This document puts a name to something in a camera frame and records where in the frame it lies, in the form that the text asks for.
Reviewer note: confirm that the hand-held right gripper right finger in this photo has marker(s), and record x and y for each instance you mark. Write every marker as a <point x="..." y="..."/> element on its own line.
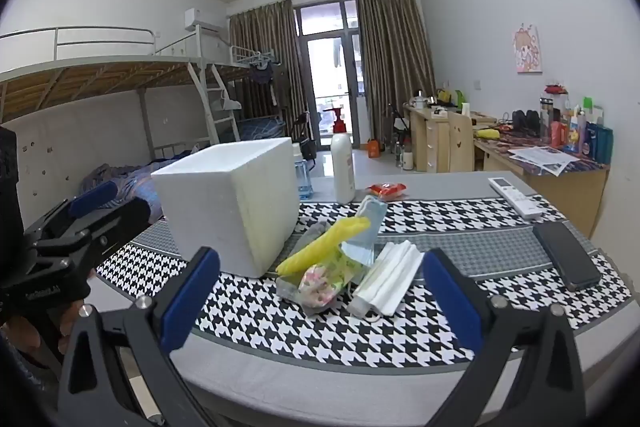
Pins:
<point x="452" y="302"/>

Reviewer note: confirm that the white floor jug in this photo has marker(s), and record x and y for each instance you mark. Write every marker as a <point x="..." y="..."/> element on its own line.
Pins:
<point x="406" y="159"/>

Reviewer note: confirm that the floral tissue pack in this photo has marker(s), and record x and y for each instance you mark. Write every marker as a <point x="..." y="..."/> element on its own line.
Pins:
<point x="320" y="282"/>

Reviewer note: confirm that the blue checked quilt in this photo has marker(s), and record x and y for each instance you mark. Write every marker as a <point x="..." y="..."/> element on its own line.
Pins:
<point x="135" y="187"/>

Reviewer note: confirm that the green plastic jug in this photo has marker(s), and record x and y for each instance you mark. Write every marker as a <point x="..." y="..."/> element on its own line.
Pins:
<point x="458" y="99"/>

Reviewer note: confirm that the blue water bottle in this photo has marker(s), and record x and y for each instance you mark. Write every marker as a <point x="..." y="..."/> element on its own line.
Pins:
<point x="303" y="177"/>

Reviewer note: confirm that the brown curtain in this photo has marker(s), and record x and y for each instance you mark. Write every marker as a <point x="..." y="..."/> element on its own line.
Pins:
<point x="395" y="57"/>
<point x="265" y="37"/>

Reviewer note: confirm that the silver pot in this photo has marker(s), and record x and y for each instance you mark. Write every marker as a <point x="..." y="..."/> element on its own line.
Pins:
<point x="420" y="100"/>

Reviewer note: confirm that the yellow pencil case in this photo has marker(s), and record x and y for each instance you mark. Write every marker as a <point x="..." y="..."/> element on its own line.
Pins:
<point x="487" y="133"/>

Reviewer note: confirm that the red snack packet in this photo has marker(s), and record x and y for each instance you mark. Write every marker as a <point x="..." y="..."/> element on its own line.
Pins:
<point x="387" y="190"/>

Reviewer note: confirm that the orange floor container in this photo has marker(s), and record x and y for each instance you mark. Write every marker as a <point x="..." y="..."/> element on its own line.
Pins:
<point x="375" y="149"/>

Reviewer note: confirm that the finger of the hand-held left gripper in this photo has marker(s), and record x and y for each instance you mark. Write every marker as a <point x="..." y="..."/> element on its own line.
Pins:
<point x="117" y="219"/>
<point x="92" y="199"/>

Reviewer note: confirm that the pink cartoon wall poster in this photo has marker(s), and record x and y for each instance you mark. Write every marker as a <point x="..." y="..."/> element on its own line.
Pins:
<point x="527" y="49"/>

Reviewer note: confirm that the black smartphone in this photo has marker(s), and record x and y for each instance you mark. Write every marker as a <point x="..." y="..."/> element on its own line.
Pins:
<point x="567" y="254"/>

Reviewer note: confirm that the white pump bottle red top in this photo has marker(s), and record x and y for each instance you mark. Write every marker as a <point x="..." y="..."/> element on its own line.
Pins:
<point x="344" y="172"/>

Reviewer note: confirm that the white remote control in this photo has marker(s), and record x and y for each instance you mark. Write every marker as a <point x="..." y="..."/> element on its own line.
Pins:
<point x="515" y="197"/>

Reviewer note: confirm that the grey cloth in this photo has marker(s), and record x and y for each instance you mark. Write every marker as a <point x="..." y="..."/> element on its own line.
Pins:
<point x="312" y="234"/>

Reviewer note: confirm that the wooden desk with cloth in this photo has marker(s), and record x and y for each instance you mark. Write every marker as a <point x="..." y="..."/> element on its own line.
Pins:
<point x="565" y="192"/>

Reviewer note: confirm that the white bunk ladder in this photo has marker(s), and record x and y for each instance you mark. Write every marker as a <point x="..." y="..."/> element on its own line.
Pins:
<point x="220" y="122"/>

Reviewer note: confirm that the glass balcony door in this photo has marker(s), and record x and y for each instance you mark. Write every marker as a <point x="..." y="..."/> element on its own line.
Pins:
<point x="325" y="72"/>

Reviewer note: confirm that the person's left hand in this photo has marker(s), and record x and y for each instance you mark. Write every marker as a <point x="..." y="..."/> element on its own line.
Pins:
<point x="20" y="334"/>

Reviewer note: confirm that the blue face mask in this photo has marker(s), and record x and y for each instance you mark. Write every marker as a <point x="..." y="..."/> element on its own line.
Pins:
<point x="374" y="217"/>
<point x="357" y="253"/>

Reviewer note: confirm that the houndstooth table cloth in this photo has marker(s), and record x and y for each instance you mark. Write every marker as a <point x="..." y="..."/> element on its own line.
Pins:
<point x="300" y="322"/>

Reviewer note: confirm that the dark hanging clothes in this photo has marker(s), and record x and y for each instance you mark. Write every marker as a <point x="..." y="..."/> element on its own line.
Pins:
<point x="262" y="69"/>

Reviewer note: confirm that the wooden desk with drawers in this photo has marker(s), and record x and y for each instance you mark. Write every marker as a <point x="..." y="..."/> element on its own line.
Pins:
<point x="430" y="142"/>

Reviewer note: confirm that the patterned desk cloth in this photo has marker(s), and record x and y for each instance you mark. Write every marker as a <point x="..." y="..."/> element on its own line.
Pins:
<point x="510" y="144"/>

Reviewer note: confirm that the small metal bunk bed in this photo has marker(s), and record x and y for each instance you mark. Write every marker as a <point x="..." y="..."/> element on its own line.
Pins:
<point x="255" y="57"/>

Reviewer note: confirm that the white foam box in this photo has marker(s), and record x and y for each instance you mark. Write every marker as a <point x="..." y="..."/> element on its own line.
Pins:
<point x="200" y="207"/>

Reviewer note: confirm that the group of toiletry bottles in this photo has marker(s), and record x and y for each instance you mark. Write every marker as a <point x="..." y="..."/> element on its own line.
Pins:
<point x="575" y="132"/>

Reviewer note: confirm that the blue checked bedding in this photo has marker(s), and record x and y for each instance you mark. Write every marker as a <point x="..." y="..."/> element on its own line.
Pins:
<point x="260" y="126"/>

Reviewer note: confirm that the white air conditioner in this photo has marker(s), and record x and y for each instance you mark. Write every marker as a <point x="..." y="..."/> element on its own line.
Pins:
<point x="202" y="21"/>

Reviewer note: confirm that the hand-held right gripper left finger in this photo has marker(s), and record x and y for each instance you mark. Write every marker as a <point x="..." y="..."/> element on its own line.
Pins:
<point x="192" y="302"/>

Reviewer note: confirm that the printed paper sheets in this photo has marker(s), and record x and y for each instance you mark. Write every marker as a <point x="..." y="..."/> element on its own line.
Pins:
<point x="545" y="159"/>

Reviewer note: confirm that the large metal bunk bed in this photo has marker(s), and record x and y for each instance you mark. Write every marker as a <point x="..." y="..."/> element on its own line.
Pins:
<point x="75" y="77"/>

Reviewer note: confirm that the wooden smiley chair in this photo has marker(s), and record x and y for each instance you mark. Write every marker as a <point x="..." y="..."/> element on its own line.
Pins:
<point x="460" y="142"/>

